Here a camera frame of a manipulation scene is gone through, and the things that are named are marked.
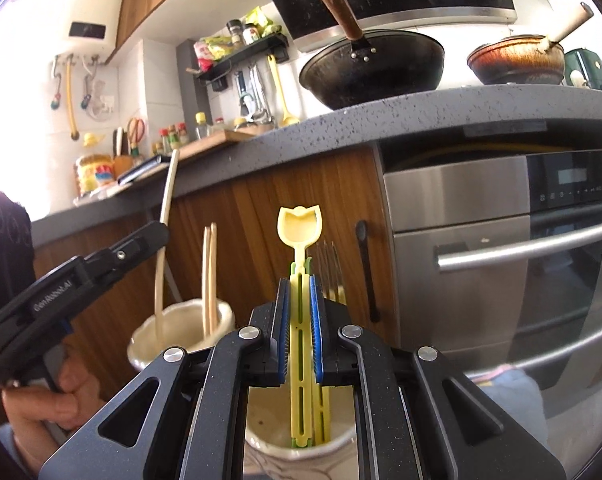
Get grey speckled kitchen countertop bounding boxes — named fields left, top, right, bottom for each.
left=30, top=84, right=602, bottom=249

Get yellow green plastic utensil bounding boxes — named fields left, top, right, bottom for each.
left=276, top=204, right=324, bottom=449

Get white floral ceramic utensil holder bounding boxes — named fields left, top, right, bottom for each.
left=127, top=298, right=360, bottom=480

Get silver fork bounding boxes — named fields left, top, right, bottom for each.
left=314, top=240, right=340, bottom=304

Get wooden knife block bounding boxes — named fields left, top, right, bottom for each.
left=111, top=127, right=134, bottom=174

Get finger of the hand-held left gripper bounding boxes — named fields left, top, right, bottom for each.
left=82, top=220, right=170, bottom=284

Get black knife sharpener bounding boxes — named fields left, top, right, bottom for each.
left=116, top=154, right=175, bottom=186

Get crumpled green snack packet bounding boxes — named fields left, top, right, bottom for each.
left=244, top=6, right=283, bottom=38

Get wooden base cabinet with one handle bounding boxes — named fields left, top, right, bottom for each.
left=168, top=147, right=400, bottom=352

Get blue cartoon printed cloth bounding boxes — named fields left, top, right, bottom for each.
left=470, top=364, right=550, bottom=442

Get person's left forearm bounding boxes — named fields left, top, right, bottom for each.
left=0, top=424, right=49, bottom=473

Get hanging metal kitchen tools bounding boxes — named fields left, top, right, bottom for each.
left=235, top=67, right=275, bottom=126

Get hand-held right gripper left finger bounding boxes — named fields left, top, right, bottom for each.
left=38, top=276, right=292, bottom=480

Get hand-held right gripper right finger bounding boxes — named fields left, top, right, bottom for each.
left=308, top=279, right=568, bottom=480

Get wooden cutting board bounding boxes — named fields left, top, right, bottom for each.
left=115, top=127, right=263, bottom=192

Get green countertop appliance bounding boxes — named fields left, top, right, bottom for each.
left=563, top=48, right=602, bottom=92

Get yellow cooking oil bottle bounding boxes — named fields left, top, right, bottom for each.
left=74, top=153, right=116, bottom=197

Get black wall shelf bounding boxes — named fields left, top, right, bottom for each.
left=193, top=33, right=290, bottom=92

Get yellow gas hose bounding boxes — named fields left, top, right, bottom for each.
left=65, top=54, right=81, bottom=141

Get pink and white packet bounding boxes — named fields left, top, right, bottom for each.
left=193, top=41, right=216, bottom=73

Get black wok with wooden handle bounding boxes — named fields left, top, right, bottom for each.
left=298, top=0, right=446, bottom=111

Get brown frying pan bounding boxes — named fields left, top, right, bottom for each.
left=466, top=2, right=595, bottom=86

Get wooden base cabinet with two handles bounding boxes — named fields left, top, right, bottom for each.
left=31, top=209, right=173, bottom=382

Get yellow hanging spatula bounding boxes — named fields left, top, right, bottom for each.
left=265, top=54, right=301, bottom=129

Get stainless steel built-in oven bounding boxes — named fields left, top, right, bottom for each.
left=378, top=132, right=602, bottom=480

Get white wall water heater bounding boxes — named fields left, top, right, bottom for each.
left=63, top=0, right=128, bottom=59

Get person's left hand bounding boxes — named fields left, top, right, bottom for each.
left=3, top=346, right=102, bottom=432

